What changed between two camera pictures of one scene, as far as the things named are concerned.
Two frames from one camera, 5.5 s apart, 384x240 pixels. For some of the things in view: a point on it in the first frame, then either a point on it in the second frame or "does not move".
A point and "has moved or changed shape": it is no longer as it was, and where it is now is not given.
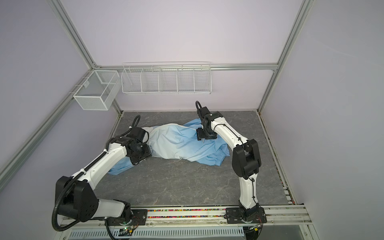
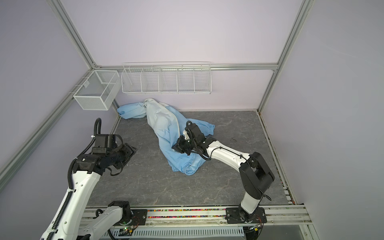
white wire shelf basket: [192, 77] does not move
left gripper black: [147, 154] → [129, 151]
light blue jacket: [183, 141] has moved or changed shape
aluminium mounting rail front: [284, 216] does not move
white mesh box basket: [95, 94] does not move
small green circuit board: [125, 232] does not move
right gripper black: [201, 136] → [179, 146]
